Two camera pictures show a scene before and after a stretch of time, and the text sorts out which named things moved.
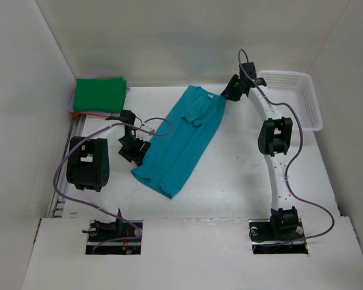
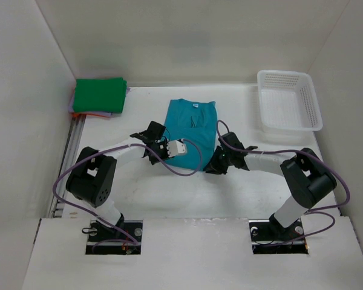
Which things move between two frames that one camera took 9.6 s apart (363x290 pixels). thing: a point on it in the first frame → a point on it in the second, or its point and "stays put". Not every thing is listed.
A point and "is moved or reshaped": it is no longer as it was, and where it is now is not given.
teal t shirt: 177,142 is moved or reshaped
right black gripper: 232,96 → 213,166
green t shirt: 100,95 stays put
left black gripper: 138,155 → 164,144
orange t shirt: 80,114 stays put
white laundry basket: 293,93 stays put
